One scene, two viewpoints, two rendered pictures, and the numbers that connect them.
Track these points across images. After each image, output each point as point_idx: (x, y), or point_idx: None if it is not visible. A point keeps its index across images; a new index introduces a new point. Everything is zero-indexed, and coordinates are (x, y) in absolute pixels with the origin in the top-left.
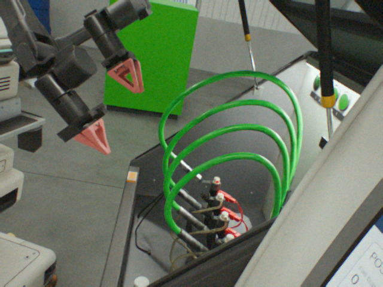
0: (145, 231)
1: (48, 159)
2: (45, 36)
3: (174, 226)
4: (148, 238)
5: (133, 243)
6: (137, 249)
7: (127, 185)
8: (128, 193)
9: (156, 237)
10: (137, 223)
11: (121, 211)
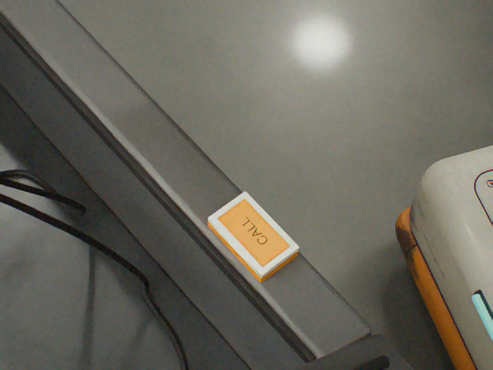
0: (63, 255)
1: None
2: None
3: None
4: (25, 237)
5: (54, 179)
6: (18, 166)
7: (219, 183)
8: (158, 142)
9: (3, 265)
10: (122, 268)
11: (81, 38)
